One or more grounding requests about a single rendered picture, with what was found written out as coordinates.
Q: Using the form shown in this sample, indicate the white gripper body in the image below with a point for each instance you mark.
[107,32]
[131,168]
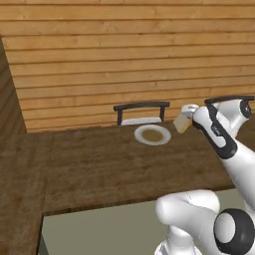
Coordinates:
[190,110]

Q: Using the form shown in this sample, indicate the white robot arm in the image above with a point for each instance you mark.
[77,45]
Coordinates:
[242,166]

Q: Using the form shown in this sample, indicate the tan bread slice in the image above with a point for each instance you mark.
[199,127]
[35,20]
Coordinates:
[182,125]

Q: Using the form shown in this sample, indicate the white round plate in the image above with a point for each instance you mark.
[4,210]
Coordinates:
[152,134]

